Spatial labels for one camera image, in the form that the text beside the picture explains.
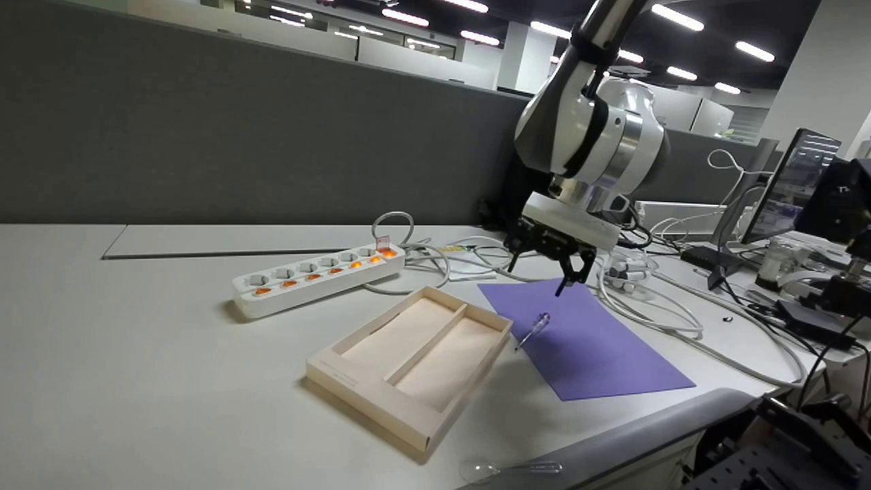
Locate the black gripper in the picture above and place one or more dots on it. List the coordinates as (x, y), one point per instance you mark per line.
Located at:
(552, 240)

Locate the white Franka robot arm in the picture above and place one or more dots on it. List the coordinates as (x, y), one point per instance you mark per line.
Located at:
(560, 117)

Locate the wooden segmented tray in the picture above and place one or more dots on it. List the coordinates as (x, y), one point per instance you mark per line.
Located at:
(363, 393)

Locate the purple paper sheet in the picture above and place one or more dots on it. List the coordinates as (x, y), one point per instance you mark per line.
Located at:
(600, 355)

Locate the white box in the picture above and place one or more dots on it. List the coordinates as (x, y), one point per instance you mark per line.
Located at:
(680, 219)

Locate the clear plastic piece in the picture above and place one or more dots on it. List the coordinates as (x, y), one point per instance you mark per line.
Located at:
(534, 469)

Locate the ceiling light tube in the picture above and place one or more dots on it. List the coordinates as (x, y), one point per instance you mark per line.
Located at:
(404, 17)
(754, 49)
(676, 17)
(551, 28)
(479, 36)

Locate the white power strip orange switches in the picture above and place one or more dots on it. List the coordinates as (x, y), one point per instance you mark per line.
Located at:
(300, 280)

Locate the computer monitor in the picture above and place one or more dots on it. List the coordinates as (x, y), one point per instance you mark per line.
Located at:
(790, 185)

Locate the black perforated board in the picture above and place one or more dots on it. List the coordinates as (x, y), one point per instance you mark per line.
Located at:
(779, 451)

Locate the grey desk partition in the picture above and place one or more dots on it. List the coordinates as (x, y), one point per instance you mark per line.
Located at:
(226, 136)

